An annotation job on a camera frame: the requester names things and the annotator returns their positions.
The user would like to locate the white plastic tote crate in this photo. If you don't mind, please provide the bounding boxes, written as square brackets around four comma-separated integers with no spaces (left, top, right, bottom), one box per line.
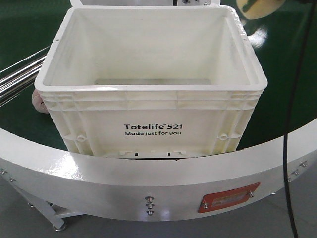
[35,0,267,159]

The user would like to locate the pink plush toy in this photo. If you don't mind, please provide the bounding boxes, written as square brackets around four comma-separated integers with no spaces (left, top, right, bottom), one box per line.
[32,89,49,114]

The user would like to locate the yellow plush peach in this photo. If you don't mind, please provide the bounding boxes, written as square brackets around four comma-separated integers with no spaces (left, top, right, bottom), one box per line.
[236,0,286,20]

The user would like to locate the white outer conveyor rim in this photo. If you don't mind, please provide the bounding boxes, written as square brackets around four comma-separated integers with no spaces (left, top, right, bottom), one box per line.
[0,121,317,223]

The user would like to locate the orange warning label plate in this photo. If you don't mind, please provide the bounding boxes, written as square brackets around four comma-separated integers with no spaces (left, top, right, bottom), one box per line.
[198,182,261,213]

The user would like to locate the white inner conveyor hub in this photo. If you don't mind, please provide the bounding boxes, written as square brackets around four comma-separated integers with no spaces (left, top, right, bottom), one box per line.
[70,0,220,7]

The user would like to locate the white conveyor support leg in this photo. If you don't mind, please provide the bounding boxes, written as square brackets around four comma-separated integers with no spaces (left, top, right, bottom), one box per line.
[13,185,85,232]

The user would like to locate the chrome roller bars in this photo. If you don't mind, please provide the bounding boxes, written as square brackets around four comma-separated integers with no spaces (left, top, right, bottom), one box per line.
[0,46,50,107]

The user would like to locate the black cable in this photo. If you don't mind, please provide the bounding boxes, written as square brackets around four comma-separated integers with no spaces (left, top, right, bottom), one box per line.
[282,0,317,238]

